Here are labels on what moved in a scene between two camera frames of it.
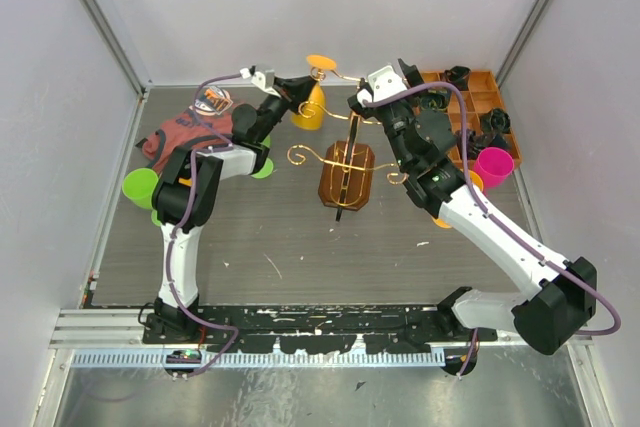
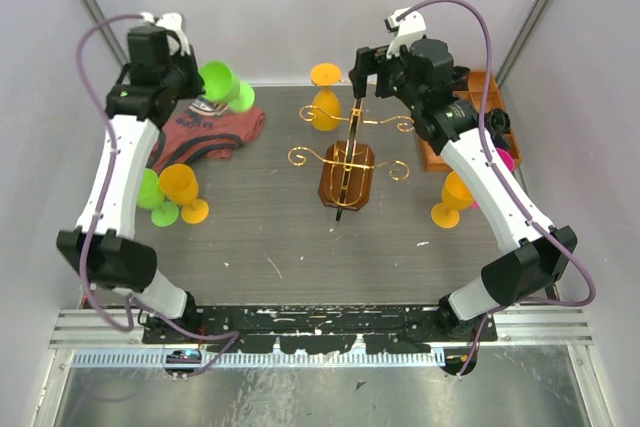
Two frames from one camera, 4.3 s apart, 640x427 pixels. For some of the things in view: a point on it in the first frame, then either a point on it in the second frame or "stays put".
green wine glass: [268, 165] to [222, 84]
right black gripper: [366, 111] to [373, 61]
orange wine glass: [312, 116] to [326, 75]
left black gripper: [294, 92] to [197, 89]
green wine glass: [139, 184] stays put
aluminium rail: [124, 328] stays put
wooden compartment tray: [483, 93] stays put
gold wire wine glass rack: [346, 168] stays put
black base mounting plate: [308, 328] stays put
